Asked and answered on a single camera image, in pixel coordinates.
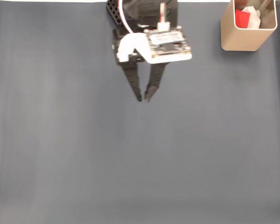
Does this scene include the beige rectangular box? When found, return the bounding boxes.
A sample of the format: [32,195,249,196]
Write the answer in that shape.
[220,0,278,52]

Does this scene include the white cable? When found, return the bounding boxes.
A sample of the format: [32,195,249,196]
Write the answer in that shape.
[117,0,135,36]

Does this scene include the white crumpled paper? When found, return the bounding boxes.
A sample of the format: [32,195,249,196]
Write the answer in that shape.
[240,5,262,30]

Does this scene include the white-mounted camera circuit board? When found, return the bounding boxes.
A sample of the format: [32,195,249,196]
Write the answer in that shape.
[116,25,193,65]

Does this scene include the dark grey-blue mat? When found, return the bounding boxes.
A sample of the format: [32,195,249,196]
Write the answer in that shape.
[0,1,280,224]

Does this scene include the red green white wire bundle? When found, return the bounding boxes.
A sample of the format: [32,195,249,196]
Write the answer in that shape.
[157,2,171,31]

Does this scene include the red cube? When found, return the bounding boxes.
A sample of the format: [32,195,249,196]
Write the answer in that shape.
[235,9,251,29]

